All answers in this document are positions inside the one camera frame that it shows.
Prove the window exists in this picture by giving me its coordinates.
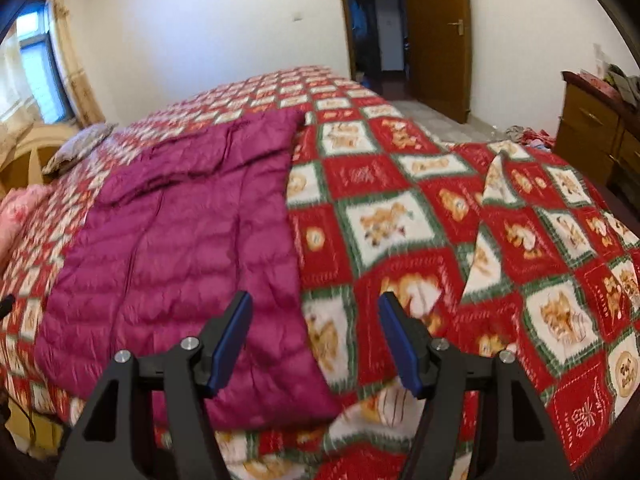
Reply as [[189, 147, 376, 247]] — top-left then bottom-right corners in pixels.
[[15, 0, 76, 123]]

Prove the pink floral quilt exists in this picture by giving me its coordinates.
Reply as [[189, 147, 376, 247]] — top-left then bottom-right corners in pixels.
[[0, 183, 53, 271]]

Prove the red printed blanket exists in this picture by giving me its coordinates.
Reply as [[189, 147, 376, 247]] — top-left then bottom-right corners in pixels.
[[0, 65, 640, 480]]

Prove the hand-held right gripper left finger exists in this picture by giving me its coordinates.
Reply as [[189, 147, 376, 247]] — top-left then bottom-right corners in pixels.
[[54, 290, 253, 480]]

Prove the wooden headboard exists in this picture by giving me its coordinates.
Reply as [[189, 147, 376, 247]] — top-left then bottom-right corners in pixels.
[[0, 125, 83, 201]]

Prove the pile of colourful clothes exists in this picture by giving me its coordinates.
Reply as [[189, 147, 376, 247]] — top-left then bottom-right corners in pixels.
[[505, 125, 556, 151]]

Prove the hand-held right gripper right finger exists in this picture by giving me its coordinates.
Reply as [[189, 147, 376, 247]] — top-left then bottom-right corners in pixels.
[[377, 291, 576, 480]]

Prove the wooden dresser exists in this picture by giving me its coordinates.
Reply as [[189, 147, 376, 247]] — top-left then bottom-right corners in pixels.
[[554, 71, 640, 211]]

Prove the brown door frame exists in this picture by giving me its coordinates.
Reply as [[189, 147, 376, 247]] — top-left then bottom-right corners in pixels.
[[335, 0, 406, 83]]

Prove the pile of grey clothes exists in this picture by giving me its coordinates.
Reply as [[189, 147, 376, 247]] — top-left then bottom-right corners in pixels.
[[602, 62, 640, 106]]

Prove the striped pillow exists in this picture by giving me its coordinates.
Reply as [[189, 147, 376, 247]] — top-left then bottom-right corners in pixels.
[[42, 122, 118, 177]]

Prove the magenta down jacket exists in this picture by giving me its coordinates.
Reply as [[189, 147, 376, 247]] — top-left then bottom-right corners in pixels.
[[34, 108, 343, 433]]

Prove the brown wooden door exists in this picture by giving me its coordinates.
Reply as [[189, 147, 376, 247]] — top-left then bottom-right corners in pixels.
[[397, 0, 473, 123]]

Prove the pink box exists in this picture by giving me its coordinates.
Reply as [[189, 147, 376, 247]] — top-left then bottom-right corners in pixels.
[[575, 72, 618, 96]]

